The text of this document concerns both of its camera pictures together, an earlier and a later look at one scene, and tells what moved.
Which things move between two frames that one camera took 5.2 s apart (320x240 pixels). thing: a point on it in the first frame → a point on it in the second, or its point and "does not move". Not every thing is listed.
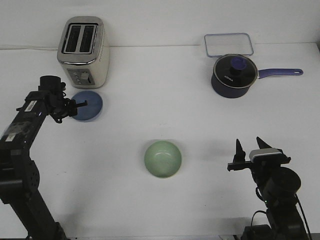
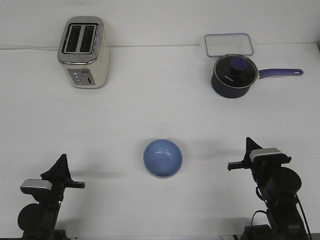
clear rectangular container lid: x=228 y=44 does not move
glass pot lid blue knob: x=235 y=71 does not move
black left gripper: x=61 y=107 → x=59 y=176
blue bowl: x=89 y=112 → x=162 y=158
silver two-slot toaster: x=84 y=51 does not move
